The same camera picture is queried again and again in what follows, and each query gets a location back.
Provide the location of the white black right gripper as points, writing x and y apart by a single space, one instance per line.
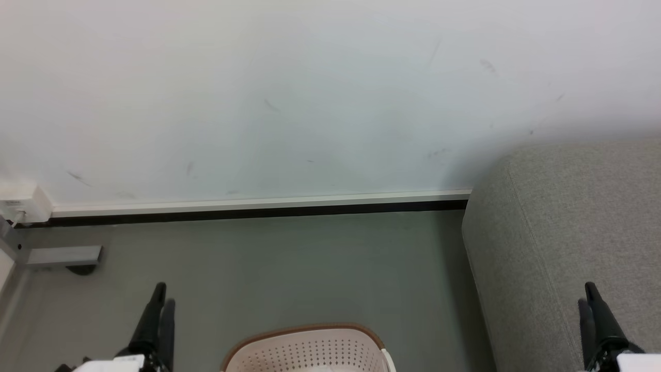
632 361

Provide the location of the white wall power box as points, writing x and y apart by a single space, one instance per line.
23 204

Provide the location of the black round furniture foot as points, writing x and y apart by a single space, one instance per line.
81 269

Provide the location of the grey fabric sofa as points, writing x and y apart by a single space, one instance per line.
563 248

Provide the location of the grey metal furniture leg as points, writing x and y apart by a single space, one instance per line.
57 256

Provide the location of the white and black baseboard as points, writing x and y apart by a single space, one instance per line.
258 206

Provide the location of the beige perforated laundry basket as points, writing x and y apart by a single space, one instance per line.
310 351

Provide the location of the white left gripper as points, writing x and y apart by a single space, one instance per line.
111 364

